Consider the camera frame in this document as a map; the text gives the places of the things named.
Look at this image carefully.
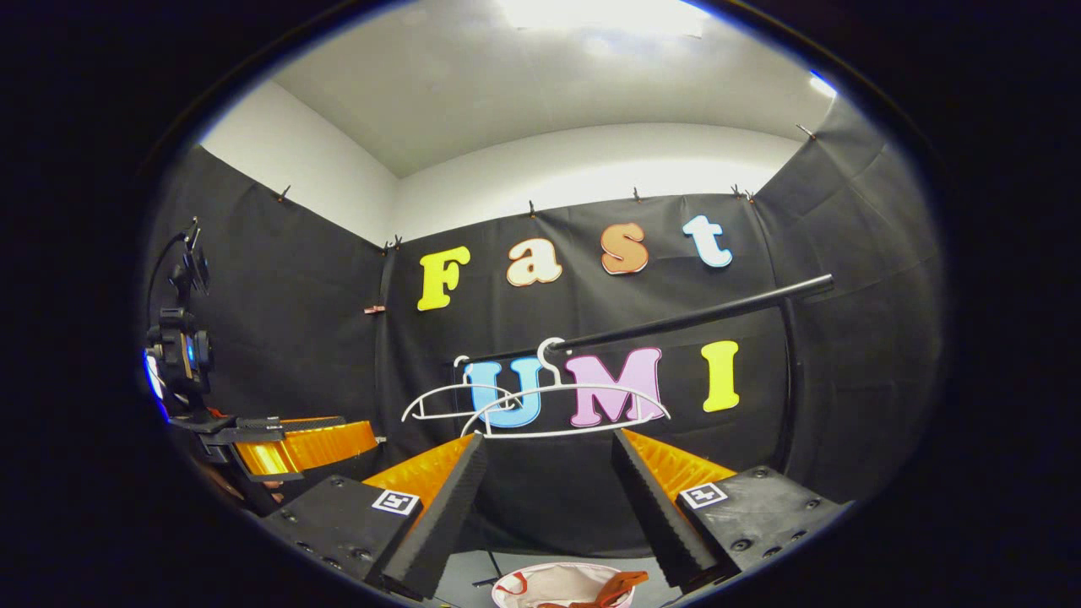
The black clothes rail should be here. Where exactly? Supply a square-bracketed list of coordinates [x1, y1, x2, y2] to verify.
[448, 274, 835, 474]

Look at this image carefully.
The large ceiling light panel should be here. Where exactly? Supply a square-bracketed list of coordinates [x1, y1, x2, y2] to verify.
[498, 0, 710, 39]

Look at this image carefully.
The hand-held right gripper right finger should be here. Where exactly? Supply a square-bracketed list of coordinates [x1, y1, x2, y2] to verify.
[610, 428, 850, 592]

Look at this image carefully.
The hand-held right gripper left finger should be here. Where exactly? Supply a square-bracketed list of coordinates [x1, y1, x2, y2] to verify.
[258, 432, 489, 600]

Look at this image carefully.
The white plastic clothes hanger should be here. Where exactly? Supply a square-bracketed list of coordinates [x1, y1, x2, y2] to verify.
[401, 355, 516, 423]
[460, 338, 672, 440]

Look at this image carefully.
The white laundry hamper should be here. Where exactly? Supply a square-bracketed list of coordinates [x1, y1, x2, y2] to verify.
[492, 562, 636, 608]

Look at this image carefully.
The orange corduroy jacket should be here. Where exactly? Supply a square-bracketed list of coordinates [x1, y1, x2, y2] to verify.
[540, 571, 649, 608]

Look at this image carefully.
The black backdrop cloth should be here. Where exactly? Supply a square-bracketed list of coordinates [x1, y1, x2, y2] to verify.
[144, 93, 947, 558]

